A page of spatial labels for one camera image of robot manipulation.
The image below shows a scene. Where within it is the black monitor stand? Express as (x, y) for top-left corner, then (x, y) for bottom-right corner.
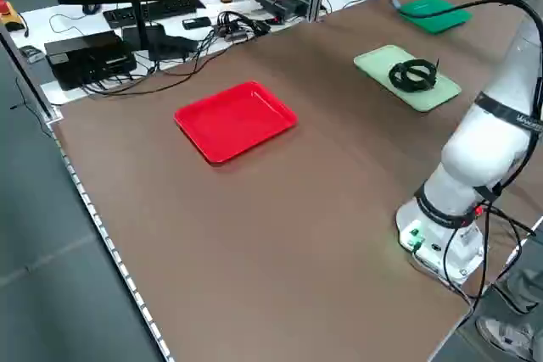
(122, 0), (200, 62)

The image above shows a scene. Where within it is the black computer box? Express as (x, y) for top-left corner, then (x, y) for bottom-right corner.
(44, 30), (137, 92)

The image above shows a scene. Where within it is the black phone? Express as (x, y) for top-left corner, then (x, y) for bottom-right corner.
(182, 16), (212, 31)

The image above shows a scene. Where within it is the light green plastic tray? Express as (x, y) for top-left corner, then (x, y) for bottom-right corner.
(353, 44), (462, 114)

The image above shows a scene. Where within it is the black cable hub bundle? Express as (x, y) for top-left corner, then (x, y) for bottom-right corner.
(211, 9), (272, 43)

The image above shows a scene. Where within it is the red plastic tray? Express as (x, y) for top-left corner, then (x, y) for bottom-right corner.
(172, 80), (299, 167)

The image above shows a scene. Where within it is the black keyboard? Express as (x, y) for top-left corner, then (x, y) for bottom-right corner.
(103, 0), (199, 29)

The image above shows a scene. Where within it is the person's leg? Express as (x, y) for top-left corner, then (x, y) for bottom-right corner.
(494, 268), (543, 316)

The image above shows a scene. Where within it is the red emergency stop button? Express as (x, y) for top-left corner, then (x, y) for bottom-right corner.
(0, 0), (25, 32)

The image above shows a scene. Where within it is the person's shoe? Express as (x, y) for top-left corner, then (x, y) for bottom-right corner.
(475, 315), (536, 362)

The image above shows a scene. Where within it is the dark green plastic tray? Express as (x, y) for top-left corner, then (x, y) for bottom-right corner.
(397, 0), (473, 36)

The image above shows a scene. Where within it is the black base cable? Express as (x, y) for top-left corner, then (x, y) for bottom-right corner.
(409, 203), (540, 316)

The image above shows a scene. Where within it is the aluminium frame rail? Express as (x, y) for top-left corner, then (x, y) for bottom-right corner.
(0, 22), (64, 124)

